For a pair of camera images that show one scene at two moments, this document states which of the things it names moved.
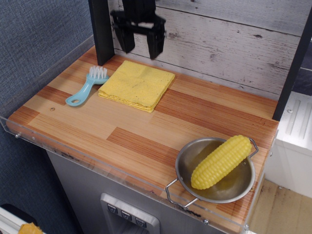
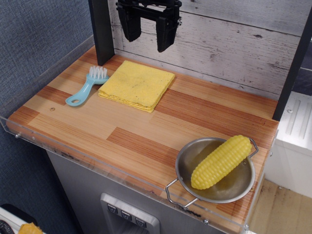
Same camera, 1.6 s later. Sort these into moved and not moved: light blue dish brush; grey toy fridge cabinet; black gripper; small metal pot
Moved: black gripper
Not moved: grey toy fridge cabinet; light blue dish brush; small metal pot
